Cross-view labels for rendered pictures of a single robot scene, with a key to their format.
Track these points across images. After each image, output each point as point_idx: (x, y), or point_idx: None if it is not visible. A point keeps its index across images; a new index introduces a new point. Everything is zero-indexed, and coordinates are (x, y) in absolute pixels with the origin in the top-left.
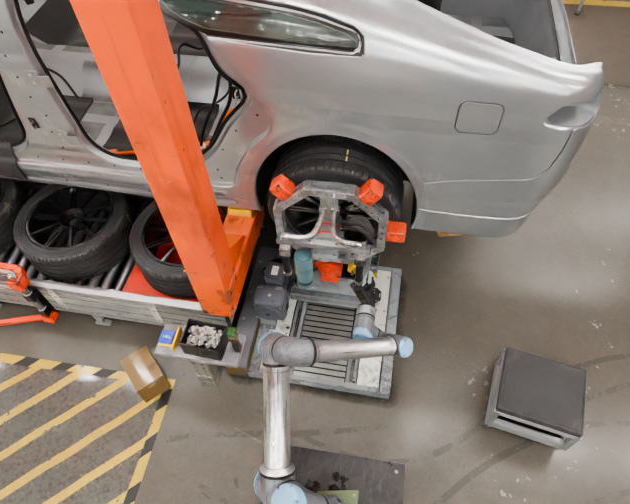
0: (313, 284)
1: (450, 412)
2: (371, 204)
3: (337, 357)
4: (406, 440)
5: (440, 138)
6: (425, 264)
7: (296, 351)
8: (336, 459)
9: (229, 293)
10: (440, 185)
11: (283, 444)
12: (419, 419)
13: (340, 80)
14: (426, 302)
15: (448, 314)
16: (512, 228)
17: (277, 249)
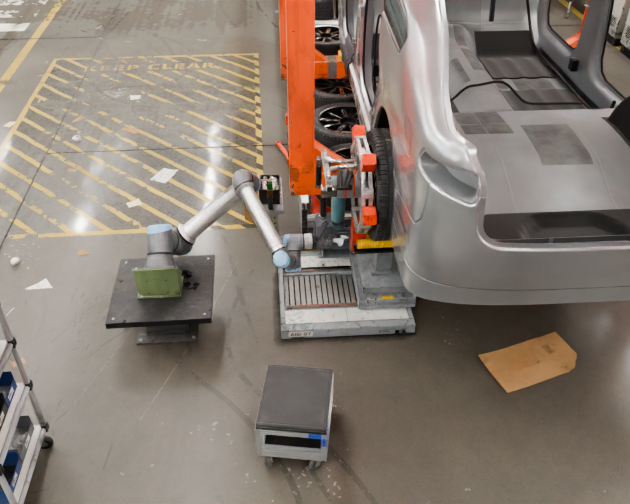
0: (359, 257)
1: None
2: (361, 169)
3: (247, 205)
4: (248, 355)
5: (400, 144)
6: (437, 350)
7: (237, 174)
8: (208, 282)
9: (293, 170)
10: (397, 196)
11: (196, 220)
12: (269, 362)
13: (391, 66)
14: (391, 355)
15: (384, 373)
16: (410, 284)
17: None
